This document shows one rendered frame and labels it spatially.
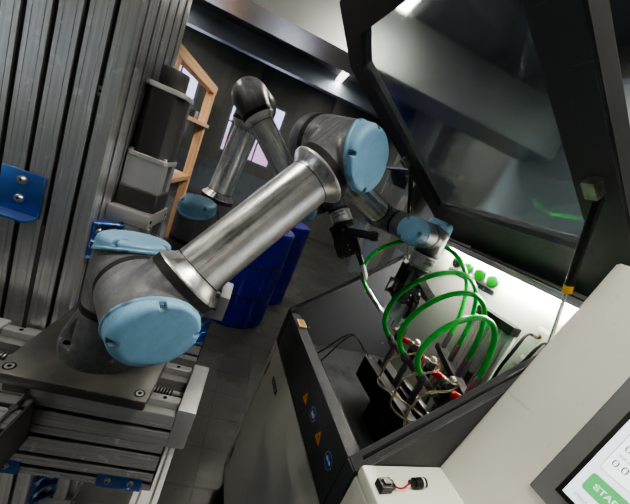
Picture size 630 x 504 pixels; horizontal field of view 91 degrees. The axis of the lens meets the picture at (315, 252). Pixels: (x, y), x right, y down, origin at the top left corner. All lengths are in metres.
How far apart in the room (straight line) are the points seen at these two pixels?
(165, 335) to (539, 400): 0.72
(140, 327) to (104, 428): 0.32
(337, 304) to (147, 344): 0.94
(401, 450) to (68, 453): 0.64
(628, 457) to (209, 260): 0.73
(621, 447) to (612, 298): 0.27
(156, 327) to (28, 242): 0.46
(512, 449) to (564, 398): 0.14
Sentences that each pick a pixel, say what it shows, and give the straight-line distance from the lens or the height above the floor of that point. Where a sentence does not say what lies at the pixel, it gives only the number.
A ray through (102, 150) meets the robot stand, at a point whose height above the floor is 1.37.
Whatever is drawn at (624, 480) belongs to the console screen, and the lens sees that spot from 0.78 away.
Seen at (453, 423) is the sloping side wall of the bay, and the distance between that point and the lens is 0.83.
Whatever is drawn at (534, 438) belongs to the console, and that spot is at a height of 1.17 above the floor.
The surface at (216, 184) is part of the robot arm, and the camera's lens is 1.17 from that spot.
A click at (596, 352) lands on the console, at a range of 0.83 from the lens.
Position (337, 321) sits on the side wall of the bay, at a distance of 1.35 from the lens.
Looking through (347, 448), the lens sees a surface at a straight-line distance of 0.83.
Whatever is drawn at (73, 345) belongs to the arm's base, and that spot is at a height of 1.07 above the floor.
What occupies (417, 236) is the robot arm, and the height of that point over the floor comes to 1.43.
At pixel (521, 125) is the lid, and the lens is 0.83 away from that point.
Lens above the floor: 1.48
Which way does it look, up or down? 13 degrees down
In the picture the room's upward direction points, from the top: 23 degrees clockwise
